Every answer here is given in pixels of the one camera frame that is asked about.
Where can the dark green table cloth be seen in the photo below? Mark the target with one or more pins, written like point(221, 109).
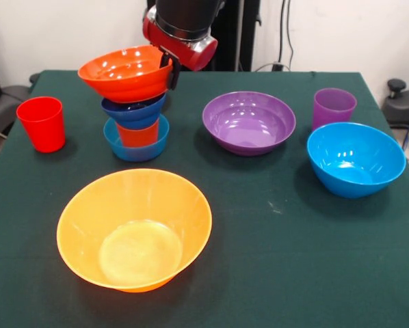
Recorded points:
point(293, 273)

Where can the large yellow bowl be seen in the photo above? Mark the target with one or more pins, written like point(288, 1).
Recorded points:
point(132, 235)

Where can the purple bowl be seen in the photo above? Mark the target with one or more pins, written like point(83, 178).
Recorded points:
point(249, 126)

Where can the red cup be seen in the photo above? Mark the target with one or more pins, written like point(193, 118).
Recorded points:
point(42, 126)

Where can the wide orange bowl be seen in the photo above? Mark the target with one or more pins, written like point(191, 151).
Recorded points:
point(122, 85)

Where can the purple cup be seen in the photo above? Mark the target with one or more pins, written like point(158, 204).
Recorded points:
point(334, 109)

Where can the orange cup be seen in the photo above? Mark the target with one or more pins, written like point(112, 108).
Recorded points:
point(137, 136)

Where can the large light blue bowl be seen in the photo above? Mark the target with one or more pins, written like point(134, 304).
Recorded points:
point(355, 164)

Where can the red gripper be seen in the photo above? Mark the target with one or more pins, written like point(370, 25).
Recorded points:
point(184, 51)

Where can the small light blue bowl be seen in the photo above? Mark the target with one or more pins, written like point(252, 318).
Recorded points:
point(136, 155)

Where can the black office chair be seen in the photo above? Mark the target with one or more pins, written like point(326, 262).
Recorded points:
point(6, 99)

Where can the small dark blue bowl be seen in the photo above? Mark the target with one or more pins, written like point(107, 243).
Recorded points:
point(136, 116)

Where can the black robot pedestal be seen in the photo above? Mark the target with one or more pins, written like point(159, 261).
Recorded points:
point(232, 41)

